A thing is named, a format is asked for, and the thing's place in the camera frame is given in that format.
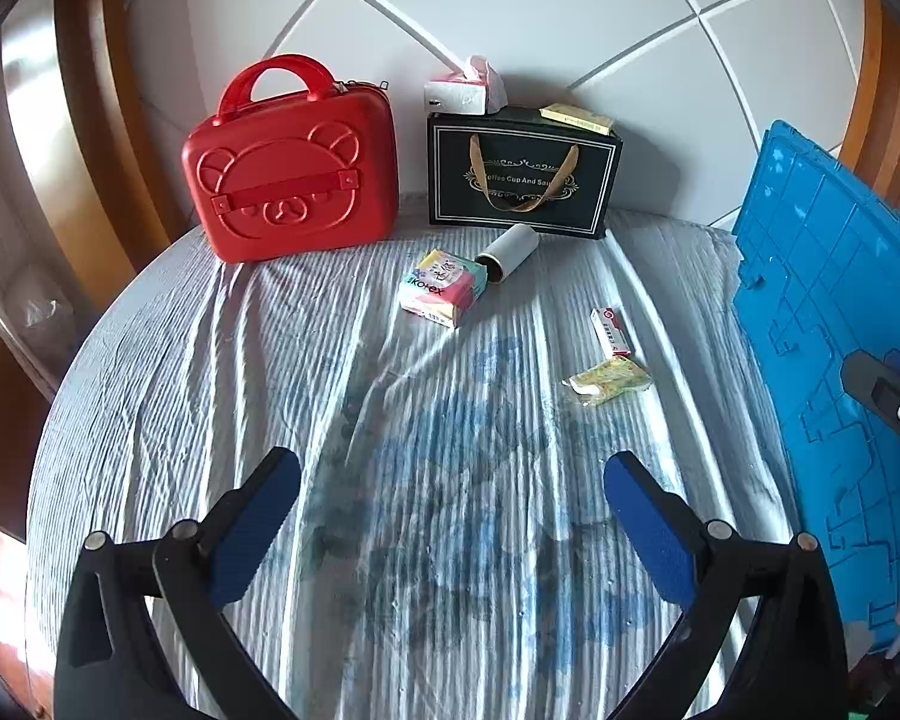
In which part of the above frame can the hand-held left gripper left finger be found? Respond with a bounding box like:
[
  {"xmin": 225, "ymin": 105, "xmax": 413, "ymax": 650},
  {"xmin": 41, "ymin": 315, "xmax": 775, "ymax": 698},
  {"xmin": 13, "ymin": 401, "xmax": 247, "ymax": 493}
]
[{"xmin": 52, "ymin": 446, "xmax": 303, "ymax": 720}]

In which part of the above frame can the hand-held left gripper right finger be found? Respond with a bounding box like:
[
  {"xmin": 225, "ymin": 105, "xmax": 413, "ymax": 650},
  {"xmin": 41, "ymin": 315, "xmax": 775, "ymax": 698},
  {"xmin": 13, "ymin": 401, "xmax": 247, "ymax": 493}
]
[{"xmin": 602, "ymin": 451, "xmax": 848, "ymax": 720}]

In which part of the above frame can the blue plastic crate lid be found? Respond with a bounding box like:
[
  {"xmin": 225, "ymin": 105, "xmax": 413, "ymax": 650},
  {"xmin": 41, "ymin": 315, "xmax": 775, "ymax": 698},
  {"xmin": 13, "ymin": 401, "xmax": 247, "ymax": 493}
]
[{"xmin": 731, "ymin": 118, "xmax": 900, "ymax": 653}]

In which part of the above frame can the yellow clear-wrapped packet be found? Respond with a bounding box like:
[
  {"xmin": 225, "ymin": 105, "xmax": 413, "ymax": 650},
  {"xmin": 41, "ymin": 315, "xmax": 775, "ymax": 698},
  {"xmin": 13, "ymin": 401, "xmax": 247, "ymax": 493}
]
[{"xmin": 562, "ymin": 356, "xmax": 653, "ymax": 406}]

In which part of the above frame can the small red-white box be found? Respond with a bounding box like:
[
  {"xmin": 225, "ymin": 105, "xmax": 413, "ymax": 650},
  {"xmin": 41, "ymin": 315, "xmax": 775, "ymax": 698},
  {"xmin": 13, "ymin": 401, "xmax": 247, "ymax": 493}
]
[{"xmin": 589, "ymin": 306, "xmax": 635, "ymax": 361}]

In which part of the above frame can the dark wooden nightstand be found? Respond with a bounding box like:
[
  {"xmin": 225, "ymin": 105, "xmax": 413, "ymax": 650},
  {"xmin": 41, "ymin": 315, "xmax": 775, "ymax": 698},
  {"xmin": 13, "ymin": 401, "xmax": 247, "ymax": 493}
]
[{"xmin": 0, "ymin": 315, "xmax": 61, "ymax": 541}]

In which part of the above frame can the clear plastic bag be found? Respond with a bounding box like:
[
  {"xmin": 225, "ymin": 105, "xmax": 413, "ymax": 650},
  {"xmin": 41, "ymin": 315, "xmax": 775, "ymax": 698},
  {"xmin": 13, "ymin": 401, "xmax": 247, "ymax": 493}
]
[{"xmin": 15, "ymin": 281, "xmax": 76, "ymax": 331}]

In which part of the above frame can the colourful small box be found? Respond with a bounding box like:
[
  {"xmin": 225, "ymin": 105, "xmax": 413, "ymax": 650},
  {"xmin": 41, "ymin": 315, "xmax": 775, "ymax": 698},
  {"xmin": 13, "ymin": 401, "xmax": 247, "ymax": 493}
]
[{"xmin": 399, "ymin": 249, "xmax": 490, "ymax": 329}]

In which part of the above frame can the white roll with dark end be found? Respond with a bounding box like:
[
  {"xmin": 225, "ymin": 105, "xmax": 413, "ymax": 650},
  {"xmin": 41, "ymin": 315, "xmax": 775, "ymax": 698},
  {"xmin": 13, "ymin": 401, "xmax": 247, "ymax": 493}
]
[{"xmin": 474, "ymin": 223, "xmax": 541, "ymax": 286}]

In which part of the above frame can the red bear-face carry case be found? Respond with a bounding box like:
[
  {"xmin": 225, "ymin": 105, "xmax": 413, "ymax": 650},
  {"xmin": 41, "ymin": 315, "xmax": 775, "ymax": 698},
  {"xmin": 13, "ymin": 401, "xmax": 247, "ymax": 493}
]
[{"xmin": 181, "ymin": 54, "xmax": 400, "ymax": 263}]

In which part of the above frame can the black gift box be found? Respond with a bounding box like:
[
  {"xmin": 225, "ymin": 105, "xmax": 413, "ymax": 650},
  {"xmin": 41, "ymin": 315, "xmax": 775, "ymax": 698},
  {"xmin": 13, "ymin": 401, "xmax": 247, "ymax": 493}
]
[{"xmin": 426, "ymin": 109, "xmax": 623, "ymax": 241}]

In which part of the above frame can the yellow flat packet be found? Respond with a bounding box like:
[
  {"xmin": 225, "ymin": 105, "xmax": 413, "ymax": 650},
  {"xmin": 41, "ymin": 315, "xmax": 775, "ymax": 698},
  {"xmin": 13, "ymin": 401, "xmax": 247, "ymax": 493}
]
[{"xmin": 540, "ymin": 103, "xmax": 617, "ymax": 137}]

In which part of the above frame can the white tissue pack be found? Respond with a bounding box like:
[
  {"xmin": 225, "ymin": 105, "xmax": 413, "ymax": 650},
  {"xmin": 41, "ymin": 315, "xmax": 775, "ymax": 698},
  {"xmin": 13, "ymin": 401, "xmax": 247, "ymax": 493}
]
[{"xmin": 422, "ymin": 55, "xmax": 508, "ymax": 117}]

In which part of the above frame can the wooden wall frame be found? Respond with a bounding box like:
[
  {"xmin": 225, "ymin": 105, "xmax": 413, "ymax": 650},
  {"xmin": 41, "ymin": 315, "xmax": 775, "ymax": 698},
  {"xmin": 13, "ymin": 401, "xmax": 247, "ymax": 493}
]
[
  {"xmin": 0, "ymin": 0, "xmax": 196, "ymax": 293},
  {"xmin": 840, "ymin": 0, "xmax": 900, "ymax": 196}
]

